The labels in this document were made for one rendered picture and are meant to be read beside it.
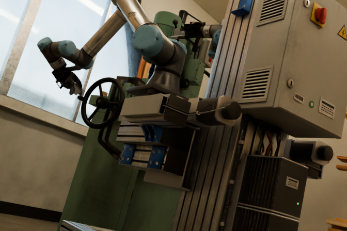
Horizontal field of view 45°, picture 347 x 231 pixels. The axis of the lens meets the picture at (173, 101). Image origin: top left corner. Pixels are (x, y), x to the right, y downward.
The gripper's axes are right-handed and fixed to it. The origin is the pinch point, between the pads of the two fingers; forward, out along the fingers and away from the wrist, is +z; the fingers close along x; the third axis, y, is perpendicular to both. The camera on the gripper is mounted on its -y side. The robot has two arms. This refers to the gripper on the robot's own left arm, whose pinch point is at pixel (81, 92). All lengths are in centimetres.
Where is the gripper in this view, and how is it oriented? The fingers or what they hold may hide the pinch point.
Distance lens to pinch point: 226.4
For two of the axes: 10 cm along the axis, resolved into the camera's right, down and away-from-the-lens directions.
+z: 3.7, 7.4, 5.6
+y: -4.1, 6.7, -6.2
